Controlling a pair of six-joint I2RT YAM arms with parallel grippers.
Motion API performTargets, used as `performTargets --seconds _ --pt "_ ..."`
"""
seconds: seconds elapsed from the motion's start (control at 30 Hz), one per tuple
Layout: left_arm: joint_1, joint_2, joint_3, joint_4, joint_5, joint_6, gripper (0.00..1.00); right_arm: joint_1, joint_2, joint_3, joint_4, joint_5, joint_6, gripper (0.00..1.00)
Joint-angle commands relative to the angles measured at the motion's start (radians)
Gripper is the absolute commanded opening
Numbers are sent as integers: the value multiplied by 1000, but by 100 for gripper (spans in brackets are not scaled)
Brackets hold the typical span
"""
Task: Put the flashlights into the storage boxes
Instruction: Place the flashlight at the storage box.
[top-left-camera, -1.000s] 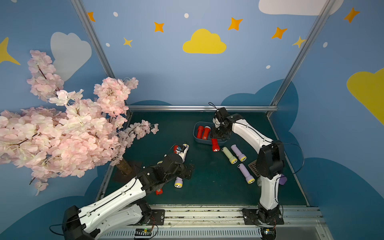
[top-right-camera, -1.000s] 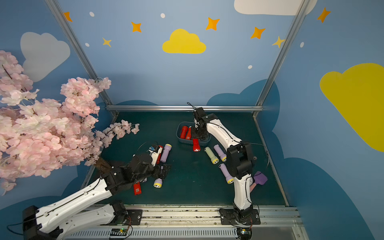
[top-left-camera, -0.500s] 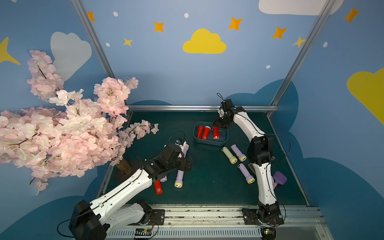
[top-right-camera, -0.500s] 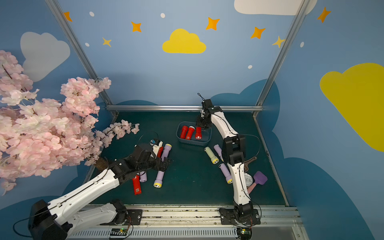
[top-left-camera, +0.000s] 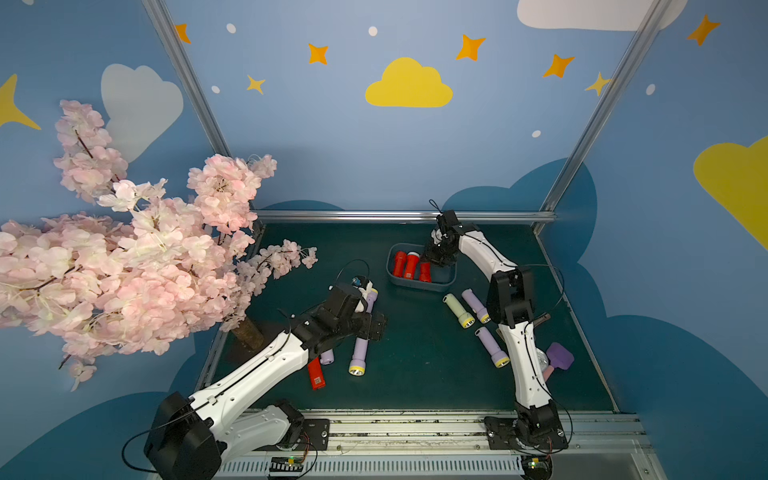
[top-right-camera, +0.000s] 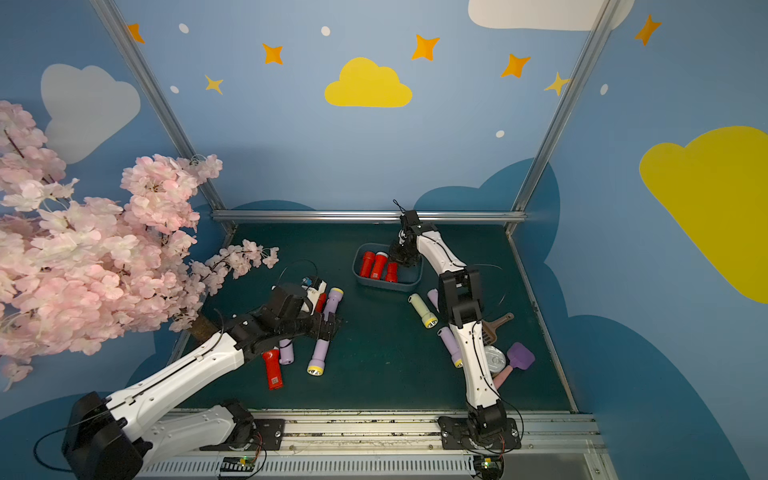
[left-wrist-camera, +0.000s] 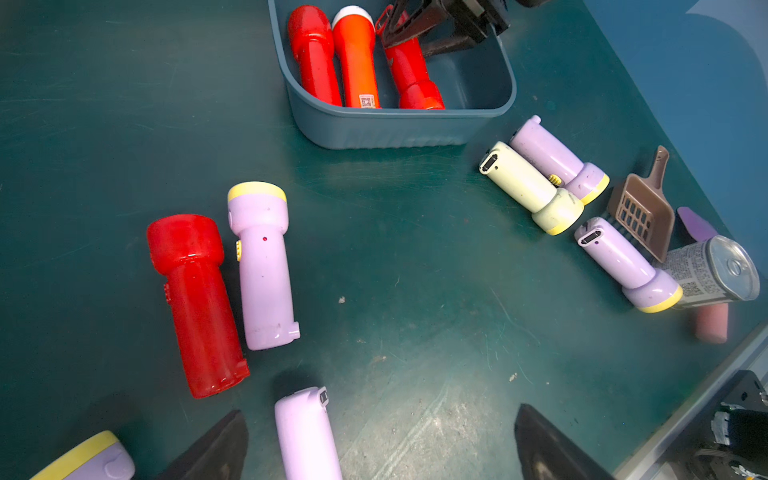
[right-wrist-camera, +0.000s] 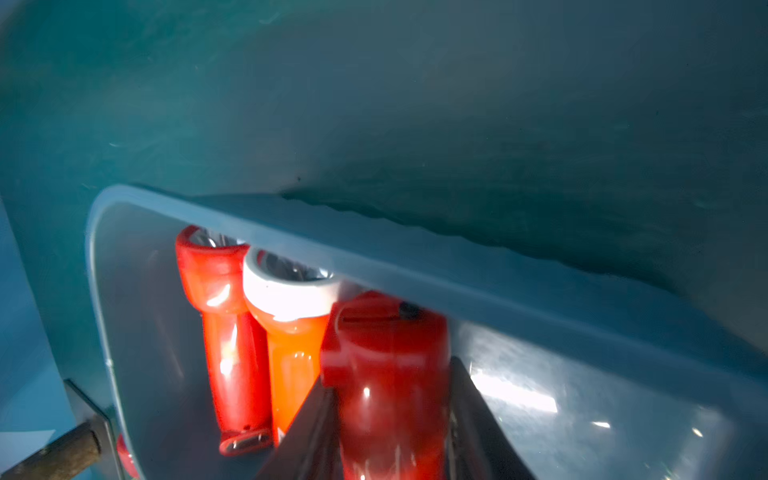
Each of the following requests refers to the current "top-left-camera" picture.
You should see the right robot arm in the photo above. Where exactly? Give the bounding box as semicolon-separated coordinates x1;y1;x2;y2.
425;210;557;425

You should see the purple pink-handled spatula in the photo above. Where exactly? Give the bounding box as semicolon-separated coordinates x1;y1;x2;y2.
542;342;574;381

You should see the red white-headed flashlight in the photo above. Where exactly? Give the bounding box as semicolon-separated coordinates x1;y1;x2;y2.
403;251;420;280
308;358;326;390

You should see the pink cherry blossom tree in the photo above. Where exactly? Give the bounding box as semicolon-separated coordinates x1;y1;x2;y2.
1;101;317;384

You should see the purple flashlight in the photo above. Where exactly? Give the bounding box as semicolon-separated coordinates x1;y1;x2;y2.
365;288;378;313
348;338;369;376
475;327;510;369
461;288;490;324
320;349;335;366

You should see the purple flashlight left middle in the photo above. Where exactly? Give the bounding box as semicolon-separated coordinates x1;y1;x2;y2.
320;349;335;366

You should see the purple flashlight left upper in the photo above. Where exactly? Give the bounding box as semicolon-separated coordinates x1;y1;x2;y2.
365;288;378;313

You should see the pale green flashlight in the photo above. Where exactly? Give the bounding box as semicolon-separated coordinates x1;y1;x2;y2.
443;293;475;329

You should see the purple flashlight left lower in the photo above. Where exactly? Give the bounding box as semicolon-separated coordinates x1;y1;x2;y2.
348;338;369;376

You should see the purple flashlight right upper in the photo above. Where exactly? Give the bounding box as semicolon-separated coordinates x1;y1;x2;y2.
461;288;490;324

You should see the left controller board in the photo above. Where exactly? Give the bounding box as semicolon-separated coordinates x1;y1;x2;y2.
267;456;306;479

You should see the red flashlight cluster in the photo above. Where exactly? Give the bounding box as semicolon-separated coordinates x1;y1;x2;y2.
392;251;407;278

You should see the aluminium rail base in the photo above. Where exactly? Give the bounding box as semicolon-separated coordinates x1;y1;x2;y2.
211;409;666;479

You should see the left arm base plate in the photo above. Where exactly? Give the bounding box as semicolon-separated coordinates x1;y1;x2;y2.
258;418;331;452

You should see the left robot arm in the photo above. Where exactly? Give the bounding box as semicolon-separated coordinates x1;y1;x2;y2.
143;277;387;479

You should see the purple flashlight right lower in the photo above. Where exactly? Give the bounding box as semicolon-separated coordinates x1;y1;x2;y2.
475;327;510;369

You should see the controller board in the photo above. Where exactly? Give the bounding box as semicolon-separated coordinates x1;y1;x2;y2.
521;456;553;480
267;456;306;479

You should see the right controller board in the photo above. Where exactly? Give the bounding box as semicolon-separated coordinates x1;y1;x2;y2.
521;456;553;480

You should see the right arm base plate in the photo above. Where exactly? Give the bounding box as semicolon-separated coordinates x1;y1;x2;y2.
483;416;568;453

